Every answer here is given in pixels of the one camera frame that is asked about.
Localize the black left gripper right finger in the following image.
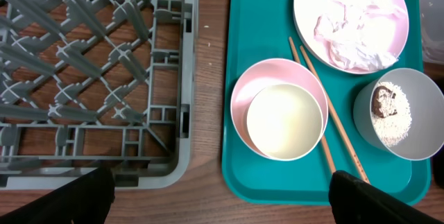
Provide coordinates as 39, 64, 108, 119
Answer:
328, 171, 443, 224

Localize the left wooden chopstick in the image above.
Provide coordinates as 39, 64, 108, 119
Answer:
289, 37, 336, 174

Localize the brown food scrap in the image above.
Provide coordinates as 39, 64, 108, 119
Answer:
371, 85, 398, 119

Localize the clear plastic waste bin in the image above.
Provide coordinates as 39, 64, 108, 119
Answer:
420, 0, 443, 64

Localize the pink bowl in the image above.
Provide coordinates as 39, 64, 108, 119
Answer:
230, 58, 328, 160

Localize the white tissue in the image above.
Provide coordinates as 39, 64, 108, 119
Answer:
314, 0, 408, 72

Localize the pink plate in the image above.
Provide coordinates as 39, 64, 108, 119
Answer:
293, 0, 409, 74

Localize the teal plastic tray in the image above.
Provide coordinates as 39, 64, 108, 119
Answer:
221, 0, 431, 205

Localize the white rice pile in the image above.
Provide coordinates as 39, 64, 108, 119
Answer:
371, 82, 412, 147

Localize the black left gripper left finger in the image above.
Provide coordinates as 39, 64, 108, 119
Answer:
1, 167, 115, 224

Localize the grey plastic dish rack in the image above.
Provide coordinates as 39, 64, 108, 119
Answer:
1, 0, 198, 190

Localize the grey bowl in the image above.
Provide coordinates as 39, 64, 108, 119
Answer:
353, 68, 443, 161

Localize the right wooden chopstick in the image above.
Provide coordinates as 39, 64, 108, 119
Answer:
300, 45, 370, 184

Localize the cream paper cup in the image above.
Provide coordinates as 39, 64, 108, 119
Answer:
246, 84, 324, 162

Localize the wooden chopstick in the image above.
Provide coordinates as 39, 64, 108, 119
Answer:
289, 37, 336, 174
300, 45, 370, 184

